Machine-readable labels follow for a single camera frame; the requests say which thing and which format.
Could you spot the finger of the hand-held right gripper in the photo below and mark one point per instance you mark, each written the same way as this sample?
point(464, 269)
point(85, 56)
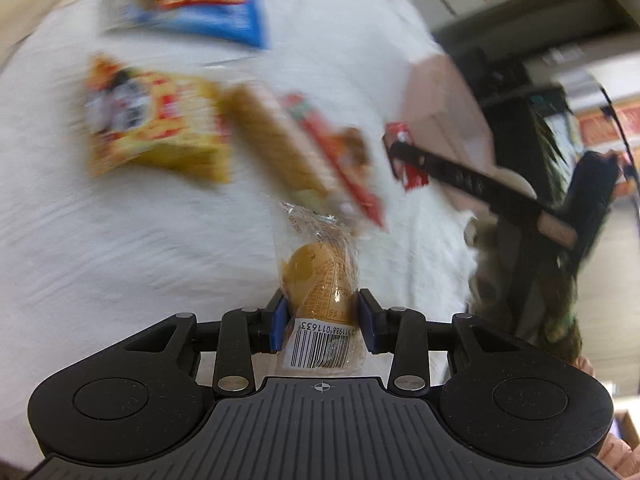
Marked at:
point(465, 177)

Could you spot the black fish tank stand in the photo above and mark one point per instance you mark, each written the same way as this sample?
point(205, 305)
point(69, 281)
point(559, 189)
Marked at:
point(505, 110)

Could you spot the blue snack packet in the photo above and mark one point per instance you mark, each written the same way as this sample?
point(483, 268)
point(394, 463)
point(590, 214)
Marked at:
point(205, 22)

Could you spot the white tablecloth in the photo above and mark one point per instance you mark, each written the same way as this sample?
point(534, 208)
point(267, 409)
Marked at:
point(125, 260)

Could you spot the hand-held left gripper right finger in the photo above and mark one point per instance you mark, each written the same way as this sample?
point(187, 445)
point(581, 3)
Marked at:
point(366, 321)

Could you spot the pink cardboard box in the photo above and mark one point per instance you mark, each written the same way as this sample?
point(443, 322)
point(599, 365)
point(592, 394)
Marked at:
point(440, 95)

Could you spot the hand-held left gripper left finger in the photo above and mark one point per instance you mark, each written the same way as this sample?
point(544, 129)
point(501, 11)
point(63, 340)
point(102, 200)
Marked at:
point(277, 321)

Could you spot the yellow snack packet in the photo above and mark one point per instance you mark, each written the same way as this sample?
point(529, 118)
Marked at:
point(150, 120)

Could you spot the red framed picture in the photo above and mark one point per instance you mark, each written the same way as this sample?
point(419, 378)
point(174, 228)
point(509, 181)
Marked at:
point(607, 125)

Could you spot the clear packet with yellow cake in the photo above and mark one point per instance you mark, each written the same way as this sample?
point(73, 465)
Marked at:
point(317, 280)

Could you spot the small red snack packet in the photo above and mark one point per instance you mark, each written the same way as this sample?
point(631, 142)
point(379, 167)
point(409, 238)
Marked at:
point(412, 177)

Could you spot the tan biscuit sleeve packet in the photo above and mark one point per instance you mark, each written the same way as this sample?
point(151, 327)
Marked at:
point(280, 142)

